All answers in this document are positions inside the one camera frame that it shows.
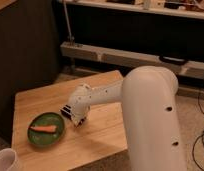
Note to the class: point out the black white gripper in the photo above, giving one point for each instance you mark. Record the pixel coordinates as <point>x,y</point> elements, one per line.
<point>77,117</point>

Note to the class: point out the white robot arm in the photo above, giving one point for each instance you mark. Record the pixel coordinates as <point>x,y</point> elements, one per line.
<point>147,98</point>

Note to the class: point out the wooden table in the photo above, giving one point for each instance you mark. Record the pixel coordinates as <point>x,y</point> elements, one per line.
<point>101,135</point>

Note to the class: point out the orange carrot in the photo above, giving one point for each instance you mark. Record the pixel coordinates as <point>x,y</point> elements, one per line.
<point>47,129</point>

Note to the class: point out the green plate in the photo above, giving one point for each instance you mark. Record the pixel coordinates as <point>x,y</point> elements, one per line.
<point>43,139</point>

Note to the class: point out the metal pole stand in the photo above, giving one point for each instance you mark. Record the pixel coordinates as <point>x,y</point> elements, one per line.
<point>70,37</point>

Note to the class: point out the white cup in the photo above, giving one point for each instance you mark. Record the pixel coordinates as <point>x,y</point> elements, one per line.
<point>9,160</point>

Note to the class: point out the white upper shelf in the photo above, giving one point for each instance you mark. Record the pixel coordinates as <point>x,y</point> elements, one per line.
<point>135,8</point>

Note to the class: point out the white lower shelf rail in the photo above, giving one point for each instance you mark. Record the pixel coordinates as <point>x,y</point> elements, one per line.
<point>128,59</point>

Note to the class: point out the black handle on rail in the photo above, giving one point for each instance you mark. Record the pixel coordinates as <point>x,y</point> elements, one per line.
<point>173,61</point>

